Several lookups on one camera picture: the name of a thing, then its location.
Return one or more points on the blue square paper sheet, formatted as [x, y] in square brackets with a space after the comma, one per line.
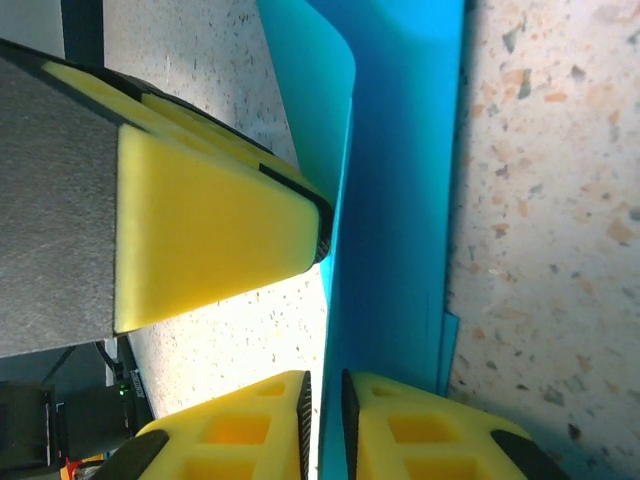
[395, 200]

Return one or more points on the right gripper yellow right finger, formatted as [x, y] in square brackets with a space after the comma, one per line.
[425, 440]

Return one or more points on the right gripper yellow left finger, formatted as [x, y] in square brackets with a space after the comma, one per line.
[240, 440]

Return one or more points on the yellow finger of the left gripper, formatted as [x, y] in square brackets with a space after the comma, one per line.
[200, 235]

